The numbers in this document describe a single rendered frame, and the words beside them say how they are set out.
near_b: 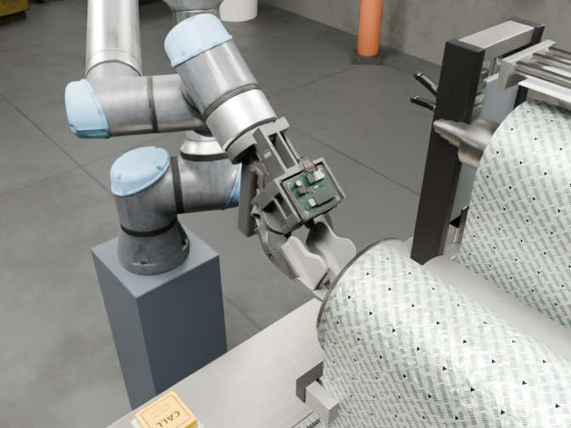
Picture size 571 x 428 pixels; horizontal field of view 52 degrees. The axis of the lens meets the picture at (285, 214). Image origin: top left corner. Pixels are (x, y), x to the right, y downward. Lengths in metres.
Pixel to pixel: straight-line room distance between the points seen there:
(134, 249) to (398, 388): 0.75
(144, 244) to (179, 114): 0.48
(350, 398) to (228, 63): 0.39
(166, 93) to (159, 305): 0.58
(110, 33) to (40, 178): 2.58
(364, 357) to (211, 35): 0.39
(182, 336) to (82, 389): 0.96
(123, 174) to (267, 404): 0.49
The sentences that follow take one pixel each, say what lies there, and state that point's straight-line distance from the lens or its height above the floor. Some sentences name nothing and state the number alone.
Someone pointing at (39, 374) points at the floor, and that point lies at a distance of 2.35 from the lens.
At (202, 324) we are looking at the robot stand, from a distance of 1.36.
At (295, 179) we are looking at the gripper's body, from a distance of 0.63.
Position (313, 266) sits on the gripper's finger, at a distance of 0.64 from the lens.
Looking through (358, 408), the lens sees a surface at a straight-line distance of 0.67.
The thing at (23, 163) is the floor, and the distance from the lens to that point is 3.60.
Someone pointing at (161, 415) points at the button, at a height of 0.92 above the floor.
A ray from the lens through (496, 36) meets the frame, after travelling 0.86.
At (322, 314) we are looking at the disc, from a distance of 0.61.
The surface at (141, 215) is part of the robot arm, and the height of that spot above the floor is 1.04.
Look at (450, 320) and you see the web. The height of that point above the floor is 1.31.
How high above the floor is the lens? 1.71
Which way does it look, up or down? 36 degrees down
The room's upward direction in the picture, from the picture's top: straight up
